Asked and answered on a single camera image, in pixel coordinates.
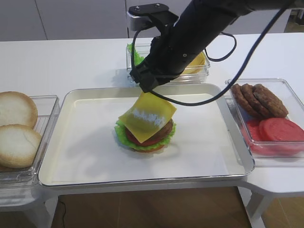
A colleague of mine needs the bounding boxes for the brown patty middle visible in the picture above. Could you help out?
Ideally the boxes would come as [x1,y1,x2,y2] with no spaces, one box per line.
[241,84,268,118]

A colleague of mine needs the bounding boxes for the brown patty front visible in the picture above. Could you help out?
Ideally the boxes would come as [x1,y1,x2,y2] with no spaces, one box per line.
[253,84,289,118]

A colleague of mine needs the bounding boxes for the white table leg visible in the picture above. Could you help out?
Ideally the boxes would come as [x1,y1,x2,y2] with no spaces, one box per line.
[246,192,274,228]

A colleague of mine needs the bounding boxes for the green lettuce leaves in container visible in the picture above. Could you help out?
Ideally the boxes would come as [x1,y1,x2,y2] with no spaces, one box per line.
[126,44,144,68]

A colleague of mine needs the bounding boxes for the black floor cable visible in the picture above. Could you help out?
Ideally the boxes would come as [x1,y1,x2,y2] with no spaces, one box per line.
[58,201,67,228]

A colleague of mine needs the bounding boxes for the red tomato slice front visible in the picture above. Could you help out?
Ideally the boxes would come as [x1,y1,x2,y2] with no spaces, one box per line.
[259,118,304,151]

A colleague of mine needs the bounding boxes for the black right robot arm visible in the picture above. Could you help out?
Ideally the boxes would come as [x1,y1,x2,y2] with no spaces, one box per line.
[128,0,304,93]

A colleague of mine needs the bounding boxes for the red tomato slice back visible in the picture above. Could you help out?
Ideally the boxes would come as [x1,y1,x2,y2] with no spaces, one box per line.
[246,120,263,142]

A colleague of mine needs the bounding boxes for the brown burger patty on stack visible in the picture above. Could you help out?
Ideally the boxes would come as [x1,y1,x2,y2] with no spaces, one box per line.
[124,118,174,143]

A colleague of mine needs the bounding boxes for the red tomato slice on stack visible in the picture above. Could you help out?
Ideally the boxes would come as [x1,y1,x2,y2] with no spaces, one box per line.
[125,128,166,146]

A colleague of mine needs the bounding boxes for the green lettuce leaf on stack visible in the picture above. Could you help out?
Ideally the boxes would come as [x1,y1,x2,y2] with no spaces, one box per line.
[114,121,176,147]

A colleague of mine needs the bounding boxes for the clear patty tomato container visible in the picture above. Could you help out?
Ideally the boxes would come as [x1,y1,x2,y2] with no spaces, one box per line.
[228,79,304,166]

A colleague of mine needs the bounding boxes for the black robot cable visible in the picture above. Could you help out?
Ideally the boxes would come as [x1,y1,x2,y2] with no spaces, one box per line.
[130,0,297,106]

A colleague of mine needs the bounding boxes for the clear lettuce cheese container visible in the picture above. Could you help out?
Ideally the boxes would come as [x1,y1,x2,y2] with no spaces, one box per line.
[126,43,210,86]

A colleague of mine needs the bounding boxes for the yellow cheese slices in container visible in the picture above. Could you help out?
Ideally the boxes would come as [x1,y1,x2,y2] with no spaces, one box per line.
[182,52,205,75]

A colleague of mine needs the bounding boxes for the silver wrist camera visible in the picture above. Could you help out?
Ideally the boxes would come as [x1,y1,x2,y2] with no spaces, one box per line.
[126,3,179,33]

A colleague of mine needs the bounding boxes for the white serving tray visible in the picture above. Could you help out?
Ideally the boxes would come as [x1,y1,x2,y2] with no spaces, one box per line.
[38,84,255,187]

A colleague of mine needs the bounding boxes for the clear plastic bun container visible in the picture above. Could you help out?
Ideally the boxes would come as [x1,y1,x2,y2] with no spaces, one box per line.
[0,91,60,185]

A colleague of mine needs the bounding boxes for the bottom bun on tray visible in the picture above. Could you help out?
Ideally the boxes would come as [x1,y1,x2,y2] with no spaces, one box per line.
[129,143,164,153]

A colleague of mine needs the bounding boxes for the large bun half back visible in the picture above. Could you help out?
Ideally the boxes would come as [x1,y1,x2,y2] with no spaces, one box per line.
[0,91,38,128]

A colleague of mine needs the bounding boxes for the yellow cheese slice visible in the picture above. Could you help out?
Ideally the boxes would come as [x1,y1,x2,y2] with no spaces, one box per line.
[118,92,177,143]

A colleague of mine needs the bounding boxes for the bun half front left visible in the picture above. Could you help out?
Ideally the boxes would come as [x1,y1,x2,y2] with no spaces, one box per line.
[0,124,42,169]

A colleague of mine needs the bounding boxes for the brown patty back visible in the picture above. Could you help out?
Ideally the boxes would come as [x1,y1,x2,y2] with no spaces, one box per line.
[231,84,255,115]

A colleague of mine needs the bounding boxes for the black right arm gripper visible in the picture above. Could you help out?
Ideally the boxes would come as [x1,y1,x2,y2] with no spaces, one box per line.
[130,14,228,93]

